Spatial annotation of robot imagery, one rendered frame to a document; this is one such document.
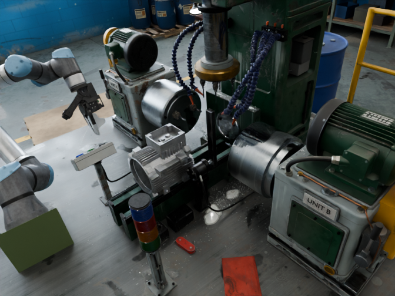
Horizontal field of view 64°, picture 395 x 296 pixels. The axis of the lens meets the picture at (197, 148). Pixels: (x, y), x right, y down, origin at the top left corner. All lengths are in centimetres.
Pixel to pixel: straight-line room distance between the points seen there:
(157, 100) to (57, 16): 529
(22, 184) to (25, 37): 541
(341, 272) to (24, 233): 106
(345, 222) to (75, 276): 93
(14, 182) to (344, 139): 110
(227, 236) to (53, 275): 66
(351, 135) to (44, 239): 109
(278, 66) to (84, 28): 577
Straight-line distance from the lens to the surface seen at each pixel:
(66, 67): 136
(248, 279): 117
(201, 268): 120
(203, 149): 149
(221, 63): 123
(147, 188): 130
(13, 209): 131
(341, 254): 106
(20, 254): 135
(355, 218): 94
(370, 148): 90
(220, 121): 149
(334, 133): 94
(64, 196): 161
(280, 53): 130
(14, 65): 130
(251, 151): 113
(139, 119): 168
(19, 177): 133
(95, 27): 690
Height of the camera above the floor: 182
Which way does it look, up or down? 37 degrees down
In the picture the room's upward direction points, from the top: 5 degrees counter-clockwise
